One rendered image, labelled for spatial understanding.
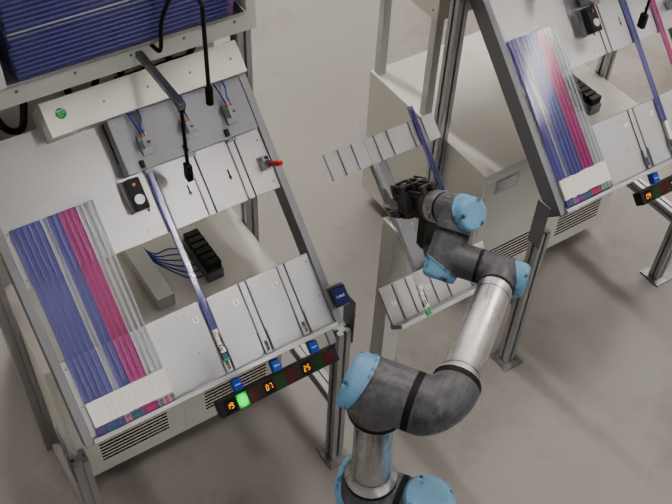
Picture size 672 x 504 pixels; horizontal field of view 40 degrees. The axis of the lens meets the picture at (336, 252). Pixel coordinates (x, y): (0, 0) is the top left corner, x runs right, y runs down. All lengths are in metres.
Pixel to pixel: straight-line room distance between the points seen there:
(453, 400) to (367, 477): 0.36
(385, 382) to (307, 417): 1.38
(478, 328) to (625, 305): 1.77
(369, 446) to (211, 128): 0.86
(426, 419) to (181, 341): 0.77
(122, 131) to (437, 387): 0.96
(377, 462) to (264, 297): 0.59
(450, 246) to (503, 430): 1.24
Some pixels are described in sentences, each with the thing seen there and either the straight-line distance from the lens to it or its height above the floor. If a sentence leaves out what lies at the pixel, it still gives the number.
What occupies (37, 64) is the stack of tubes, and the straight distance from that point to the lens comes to 2.06.
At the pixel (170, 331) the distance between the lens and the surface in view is 2.24.
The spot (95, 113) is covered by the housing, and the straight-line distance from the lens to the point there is 2.16.
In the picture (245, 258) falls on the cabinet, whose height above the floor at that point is 0.62.
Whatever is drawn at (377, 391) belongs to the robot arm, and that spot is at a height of 1.18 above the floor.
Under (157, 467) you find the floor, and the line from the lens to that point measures 3.00.
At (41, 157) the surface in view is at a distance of 2.21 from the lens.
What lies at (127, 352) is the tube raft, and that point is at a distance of 2.21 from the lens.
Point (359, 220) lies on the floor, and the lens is 3.64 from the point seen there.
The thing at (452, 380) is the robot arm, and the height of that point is 1.19.
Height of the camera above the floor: 2.58
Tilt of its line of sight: 47 degrees down
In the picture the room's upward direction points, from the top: 3 degrees clockwise
